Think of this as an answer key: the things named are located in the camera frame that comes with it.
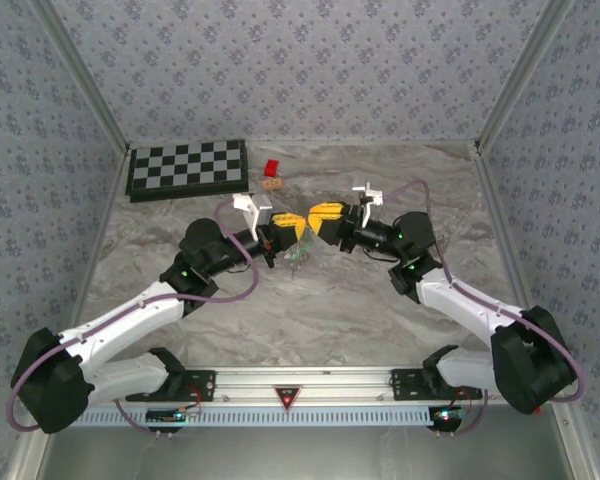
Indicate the aluminium frame post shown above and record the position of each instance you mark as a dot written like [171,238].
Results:
[525,75]
[82,75]

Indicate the steel front panel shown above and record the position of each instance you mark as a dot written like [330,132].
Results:
[305,455]

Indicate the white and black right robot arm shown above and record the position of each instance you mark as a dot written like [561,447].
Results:
[460,302]

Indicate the black and grey chessboard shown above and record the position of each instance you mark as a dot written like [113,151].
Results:
[187,167]

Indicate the aluminium table edge rail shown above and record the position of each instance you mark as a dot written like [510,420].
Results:
[97,240]
[505,225]

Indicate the red plastic block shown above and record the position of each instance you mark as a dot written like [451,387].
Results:
[271,168]

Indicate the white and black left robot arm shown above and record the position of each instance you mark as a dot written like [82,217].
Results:
[130,315]

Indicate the small circuit board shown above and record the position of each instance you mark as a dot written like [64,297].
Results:
[447,415]
[167,415]

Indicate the small wooden block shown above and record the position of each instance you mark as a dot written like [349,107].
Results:
[272,184]

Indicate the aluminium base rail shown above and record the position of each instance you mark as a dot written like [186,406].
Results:
[305,380]

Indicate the red triangle sticker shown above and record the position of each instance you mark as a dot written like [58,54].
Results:
[286,395]

